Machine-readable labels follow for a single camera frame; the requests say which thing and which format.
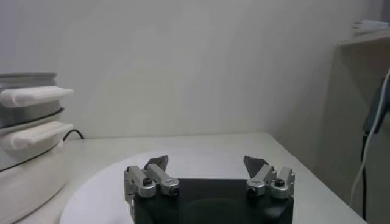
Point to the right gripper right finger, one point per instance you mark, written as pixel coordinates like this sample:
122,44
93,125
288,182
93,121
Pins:
262,177

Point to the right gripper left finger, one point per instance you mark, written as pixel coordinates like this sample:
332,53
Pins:
158,177

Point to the steel steamer basket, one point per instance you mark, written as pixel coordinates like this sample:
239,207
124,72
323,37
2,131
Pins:
33,95

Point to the white round plate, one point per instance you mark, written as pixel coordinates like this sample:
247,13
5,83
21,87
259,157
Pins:
100,194

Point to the white shelf table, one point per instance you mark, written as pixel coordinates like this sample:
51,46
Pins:
350,91

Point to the cream electric pot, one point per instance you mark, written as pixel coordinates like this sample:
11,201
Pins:
27,182

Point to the black power adapter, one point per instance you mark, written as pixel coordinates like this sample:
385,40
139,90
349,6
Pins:
376,111

